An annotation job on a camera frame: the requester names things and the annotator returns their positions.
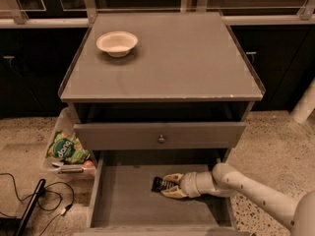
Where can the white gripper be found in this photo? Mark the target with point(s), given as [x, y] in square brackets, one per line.
[189, 184]

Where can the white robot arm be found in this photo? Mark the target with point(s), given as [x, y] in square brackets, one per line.
[298, 217]

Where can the round metal drawer knob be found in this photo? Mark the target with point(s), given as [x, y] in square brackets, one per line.
[161, 139]

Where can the open grey middle drawer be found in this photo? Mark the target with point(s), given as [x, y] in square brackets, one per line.
[123, 203]

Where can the grey top drawer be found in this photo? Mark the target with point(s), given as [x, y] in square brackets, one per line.
[127, 136]

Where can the grey drawer cabinet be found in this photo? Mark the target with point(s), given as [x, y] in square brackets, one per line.
[186, 67]

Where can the small orange fruit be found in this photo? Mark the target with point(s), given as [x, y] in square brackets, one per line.
[88, 163]

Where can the clear plastic bin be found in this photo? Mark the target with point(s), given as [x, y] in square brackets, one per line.
[58, 166]

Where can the green snack bag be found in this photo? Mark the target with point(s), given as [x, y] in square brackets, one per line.
[67, 148]

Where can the black bar stand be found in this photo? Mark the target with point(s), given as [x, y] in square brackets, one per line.
[23, 222]

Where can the white paper bowl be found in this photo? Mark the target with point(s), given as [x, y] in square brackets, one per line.
[117, 43]

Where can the metal railing frame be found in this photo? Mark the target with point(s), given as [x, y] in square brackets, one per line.
[43, 13]

